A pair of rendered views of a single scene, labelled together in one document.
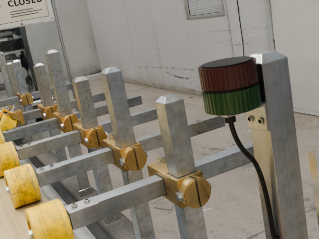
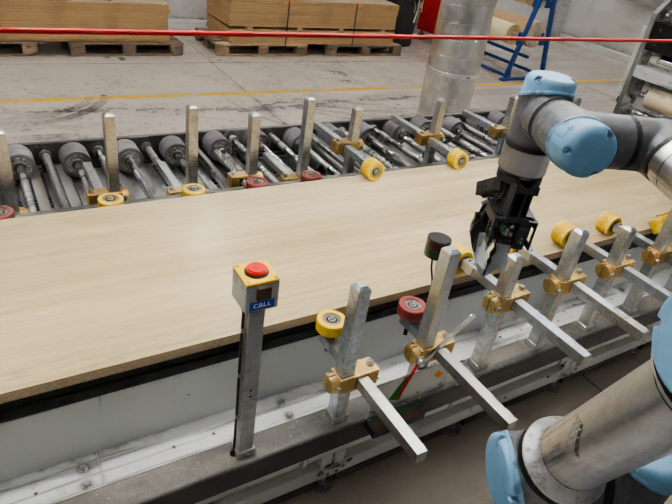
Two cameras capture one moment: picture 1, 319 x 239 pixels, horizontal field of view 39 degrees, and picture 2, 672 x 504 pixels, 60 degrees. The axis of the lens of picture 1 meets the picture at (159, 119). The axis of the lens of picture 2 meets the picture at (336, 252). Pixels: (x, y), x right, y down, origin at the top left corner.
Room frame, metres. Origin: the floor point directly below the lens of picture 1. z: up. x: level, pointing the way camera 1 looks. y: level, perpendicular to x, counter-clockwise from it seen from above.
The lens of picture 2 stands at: (-0.02, -1.24, 1.86)
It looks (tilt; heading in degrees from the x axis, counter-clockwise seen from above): 32 degrees down; 79
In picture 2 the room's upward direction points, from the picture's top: 9 degrees clockwise
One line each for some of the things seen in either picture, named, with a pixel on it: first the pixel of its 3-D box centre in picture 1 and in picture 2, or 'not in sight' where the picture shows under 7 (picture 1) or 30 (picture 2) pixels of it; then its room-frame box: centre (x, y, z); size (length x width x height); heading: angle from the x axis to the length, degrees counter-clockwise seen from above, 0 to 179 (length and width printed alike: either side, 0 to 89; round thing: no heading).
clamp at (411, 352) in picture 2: not in sight; (428, 347); (0.50, -0.11, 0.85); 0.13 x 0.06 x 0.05; 24
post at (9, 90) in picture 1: (11, 94); not in sight; (2.54, 0.79, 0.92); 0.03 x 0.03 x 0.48; 24
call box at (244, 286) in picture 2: not in sight; (255, 287); (0.02, -0.33, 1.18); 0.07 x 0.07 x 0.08; 24
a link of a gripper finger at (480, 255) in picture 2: not in sight; (483, 258); (0.40, -0.44, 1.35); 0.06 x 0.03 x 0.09; 84
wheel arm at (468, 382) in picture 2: not in sight; (452, 366); (0.55, -0.18, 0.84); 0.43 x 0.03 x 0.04; 114
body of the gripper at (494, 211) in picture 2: not in sight; (510, 206); (0.42, -0.45, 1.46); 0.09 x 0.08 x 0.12; 84
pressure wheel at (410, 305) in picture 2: not in sight; (409, 318); (0.47, 0.00, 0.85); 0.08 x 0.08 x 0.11
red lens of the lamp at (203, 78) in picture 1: (228, 73); (438, 242); (0.46, -0.08, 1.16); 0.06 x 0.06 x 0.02
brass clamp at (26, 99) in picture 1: (24, 98); not in sight; (2.10, 0.60, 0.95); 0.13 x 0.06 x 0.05; 24
